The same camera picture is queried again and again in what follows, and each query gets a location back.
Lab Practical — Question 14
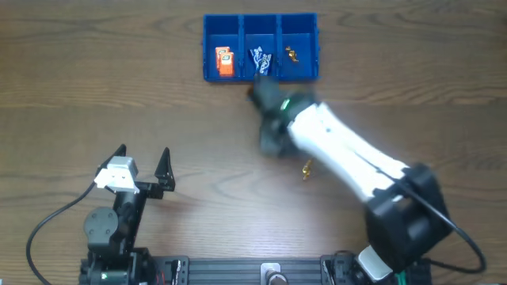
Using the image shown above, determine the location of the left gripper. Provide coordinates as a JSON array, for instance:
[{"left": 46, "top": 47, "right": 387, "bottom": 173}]
[{"left": 96, "top": 143, "right": 177, "bottom": 200}]

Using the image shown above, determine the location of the blue tray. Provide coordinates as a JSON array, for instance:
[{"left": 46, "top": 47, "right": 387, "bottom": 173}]
[{"left": 202, "top": 12, "right": 320, "bottom": 83}]

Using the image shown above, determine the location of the gold candy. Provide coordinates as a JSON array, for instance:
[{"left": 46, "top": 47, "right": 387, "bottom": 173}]
[
  {"left": 301, "top": 158, "right": 314, "bottom": 182},
  {"left": 284, "top": 45, "right": 300, "bottom": 64}
]

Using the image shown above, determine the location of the black cable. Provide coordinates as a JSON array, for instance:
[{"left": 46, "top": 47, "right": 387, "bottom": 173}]
[
  {"left": 25, "top": 180, "right": 98, "bottom": 285},
  {"left": 395, "top": 181, "right": 489, "bottom": 275}
]

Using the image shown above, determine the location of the mounting rail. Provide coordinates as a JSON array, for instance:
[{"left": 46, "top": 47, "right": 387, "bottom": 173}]
[{"left": 78, "top": 256, "right": 433, "bottom": 285}]

